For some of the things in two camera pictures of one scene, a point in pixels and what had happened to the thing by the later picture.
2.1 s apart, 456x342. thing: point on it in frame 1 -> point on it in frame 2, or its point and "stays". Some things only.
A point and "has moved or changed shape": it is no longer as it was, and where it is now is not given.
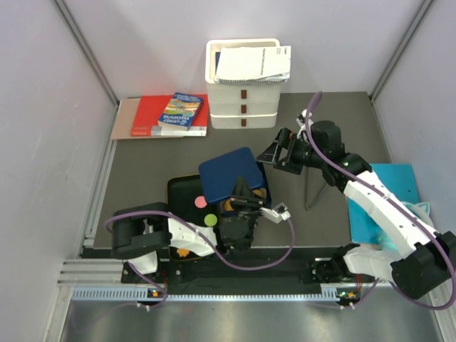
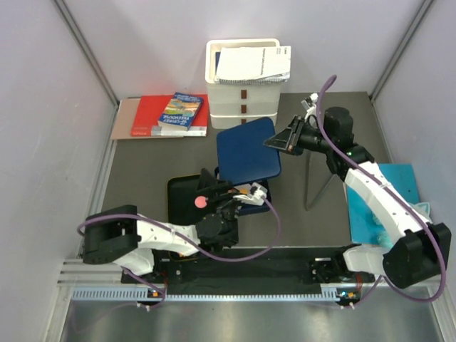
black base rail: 251,271 stays
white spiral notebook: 253,65 stays
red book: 150,109 stays
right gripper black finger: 268,155 -> 286,140
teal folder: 399,179 stays
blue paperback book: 181,111 stays
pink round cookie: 200,201 stays
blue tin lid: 219,175 has moved or changed shape
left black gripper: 241,187 -> 208,184
